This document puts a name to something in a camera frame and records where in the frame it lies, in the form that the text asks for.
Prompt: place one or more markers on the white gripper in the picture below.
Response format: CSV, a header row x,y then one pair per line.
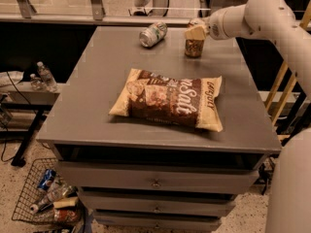
x,y
214,26

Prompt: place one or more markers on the orange soda can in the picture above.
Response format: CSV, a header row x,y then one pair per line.
x,y
194,48

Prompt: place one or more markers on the brown chip bag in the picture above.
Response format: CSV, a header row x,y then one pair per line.
x,y
189,102

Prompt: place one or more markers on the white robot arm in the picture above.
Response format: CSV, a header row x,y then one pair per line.
x,y
289,206

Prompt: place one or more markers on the silver green soda can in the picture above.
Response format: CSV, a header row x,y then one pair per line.
x,y
153,34

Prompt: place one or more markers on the blue can in basket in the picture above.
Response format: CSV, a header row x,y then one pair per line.
x,y
47,179

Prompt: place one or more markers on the clear water bottle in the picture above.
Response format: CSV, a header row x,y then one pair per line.
x,y
47,77

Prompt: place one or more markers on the grey drawer cabinet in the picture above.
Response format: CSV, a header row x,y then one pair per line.
x,y
132,171

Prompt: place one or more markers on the small clear bottle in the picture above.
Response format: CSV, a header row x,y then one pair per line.
x,y
36,82

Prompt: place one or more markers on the black side table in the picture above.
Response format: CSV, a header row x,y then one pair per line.
x,y
23,109

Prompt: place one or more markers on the plastic bottle in basket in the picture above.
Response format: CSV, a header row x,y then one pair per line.
x,y
52,196

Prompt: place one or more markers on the yellow sponge in basket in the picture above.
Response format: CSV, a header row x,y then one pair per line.
x,y
66,202

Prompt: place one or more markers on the red packet in basket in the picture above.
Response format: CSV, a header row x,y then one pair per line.
x,y
66,216

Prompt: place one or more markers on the wire basket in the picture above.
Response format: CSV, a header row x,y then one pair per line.
x,y
30,194

